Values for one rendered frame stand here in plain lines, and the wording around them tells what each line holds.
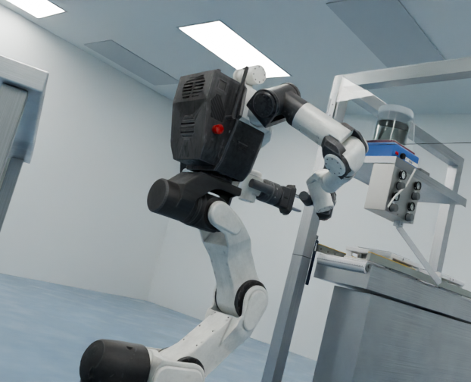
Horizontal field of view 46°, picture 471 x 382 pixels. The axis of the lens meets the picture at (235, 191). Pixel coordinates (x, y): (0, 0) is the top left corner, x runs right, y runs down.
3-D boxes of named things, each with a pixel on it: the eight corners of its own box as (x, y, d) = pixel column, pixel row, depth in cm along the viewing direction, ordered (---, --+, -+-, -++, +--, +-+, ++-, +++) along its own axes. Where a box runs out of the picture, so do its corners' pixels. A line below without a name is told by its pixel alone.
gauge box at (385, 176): (385, 210, 220) (395, 163, 224) (363, 208, 229) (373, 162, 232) (413, 224, 234) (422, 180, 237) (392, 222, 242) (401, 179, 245)
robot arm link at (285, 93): (294, 107, 164) (260, 83, 170) (283, 132, 169) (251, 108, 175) (314, 100, 173) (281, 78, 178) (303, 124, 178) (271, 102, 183)
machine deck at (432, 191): (394, 165, 223) (396, 155, 224) (323, 164, 252) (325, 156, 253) (465, 207, 262) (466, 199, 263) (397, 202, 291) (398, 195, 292)
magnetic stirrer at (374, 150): (394, 158, 228) (398, 138, 230) (352, 158, 245) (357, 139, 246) (419, 173, 241) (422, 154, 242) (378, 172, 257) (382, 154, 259)
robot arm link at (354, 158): (347, 181, 183) (377, 156, 166) (329, 198, 178) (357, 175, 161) (325, 158, 184) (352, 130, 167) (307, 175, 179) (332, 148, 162)
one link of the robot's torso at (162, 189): (162, 214, 168) (177, 159, 171) (141, 211, 178) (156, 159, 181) (229, 236, 185) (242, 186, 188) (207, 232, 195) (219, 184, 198)
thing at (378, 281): (366, 289, 221) (372, 264, 222) (313, 277, 243) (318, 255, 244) (503, 332, 301) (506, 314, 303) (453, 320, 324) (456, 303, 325)
